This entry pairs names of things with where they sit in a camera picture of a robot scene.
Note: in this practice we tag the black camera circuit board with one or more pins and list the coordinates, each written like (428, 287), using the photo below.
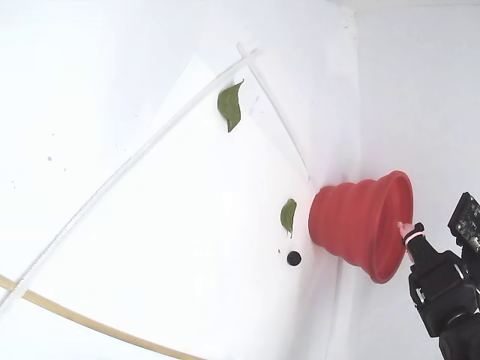
(467, 221)

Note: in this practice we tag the small green leaf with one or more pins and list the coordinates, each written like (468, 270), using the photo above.
(288, 217)

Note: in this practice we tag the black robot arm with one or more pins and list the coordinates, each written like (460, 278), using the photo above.
(461, 341)

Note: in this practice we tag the thin wooden stick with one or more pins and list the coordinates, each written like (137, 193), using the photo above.
(75, 318)

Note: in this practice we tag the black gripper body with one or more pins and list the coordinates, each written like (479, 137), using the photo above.
(431, 282)

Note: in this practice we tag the pink-covered gripper finger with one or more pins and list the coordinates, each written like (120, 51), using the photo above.
(420, 251)

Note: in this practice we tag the dark blueberry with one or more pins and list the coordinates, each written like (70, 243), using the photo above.
(294, 258)

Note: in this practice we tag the long white ribbed strip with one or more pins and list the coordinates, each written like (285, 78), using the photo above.
(99, 195)

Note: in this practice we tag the white paper sheet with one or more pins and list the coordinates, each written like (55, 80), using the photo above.
(225, 206)

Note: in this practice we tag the large green leaf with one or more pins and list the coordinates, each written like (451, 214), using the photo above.
(229, 105)

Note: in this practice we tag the red collapsible silicone cup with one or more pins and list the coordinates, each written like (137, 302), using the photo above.
(348, 225)

